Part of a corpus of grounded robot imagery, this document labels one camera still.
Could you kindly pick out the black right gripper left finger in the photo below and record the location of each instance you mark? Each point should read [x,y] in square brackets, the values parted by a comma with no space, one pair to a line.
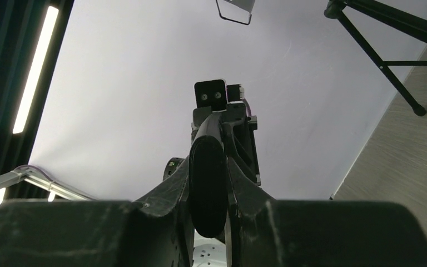
[155,230]

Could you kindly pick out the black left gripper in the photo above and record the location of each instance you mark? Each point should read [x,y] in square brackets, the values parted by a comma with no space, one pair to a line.
[243,134]

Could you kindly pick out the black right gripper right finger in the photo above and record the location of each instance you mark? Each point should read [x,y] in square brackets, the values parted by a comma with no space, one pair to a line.
[262,231]

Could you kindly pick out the black remote control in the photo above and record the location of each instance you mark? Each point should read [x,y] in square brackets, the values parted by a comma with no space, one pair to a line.
[207,175]

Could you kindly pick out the black tripod music stand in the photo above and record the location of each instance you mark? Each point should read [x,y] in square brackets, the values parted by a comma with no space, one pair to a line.
[393,34]

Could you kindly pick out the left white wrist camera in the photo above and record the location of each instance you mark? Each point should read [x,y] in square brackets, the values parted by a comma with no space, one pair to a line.
[216,94]

